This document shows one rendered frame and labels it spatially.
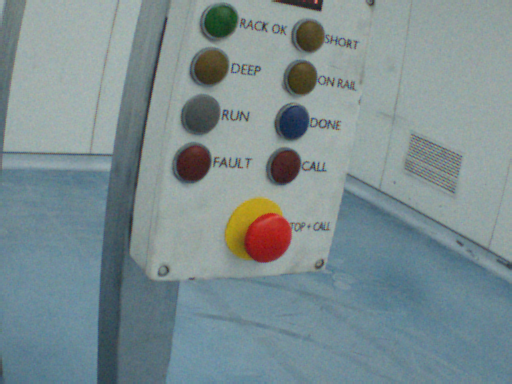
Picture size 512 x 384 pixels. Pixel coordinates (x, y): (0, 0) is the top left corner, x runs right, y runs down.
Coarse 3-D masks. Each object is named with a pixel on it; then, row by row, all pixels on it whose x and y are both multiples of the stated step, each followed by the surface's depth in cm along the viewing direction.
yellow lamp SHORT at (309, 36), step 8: (304, 24) 49; (312, 24) 49; (296, 32) 49; (304, 32) 49; (312, 32) 49; (320, 32) 50; (296, 40) 49; (304, 40) 49; (312, 40) 50; (320, 40) 50; (304, 48) 50; (312, 48) 50
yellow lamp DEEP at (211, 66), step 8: (200, 56) 45; (208, 56) 46; (216, 56) 46; (224, 56) 46; (200, 64) 45; (208, 64) 46; (216, 64) 46; (224, 64) 46; (200, 72) 46; (208, 72) 46; (216, 72) 46; (224, 72) 47; (200, 80) 46; (208, 80) 46; (216, 80) 47
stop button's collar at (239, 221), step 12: (240, 204) 52; (252, 204) 52; (264, 204) 53; (276, 204) 53; (240, 216) 52; (252, 216) 53; (228, 228) 52; (240, 228) 52; (300, 228) 56; (324, 228) 57; (228, 240) 52; (240, 240) 53; (240, 252) 53
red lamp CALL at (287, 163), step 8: (280, 152) 52; (288, 152) 52; (280, 160) 52; (288, 160) 52; (296, 160) 52; (272, 168) 52; (280, 168) 52; (288, 168) 52; (296, 168) 53; (272, 176) 52; (280, 176) 52; (288, 176) 53
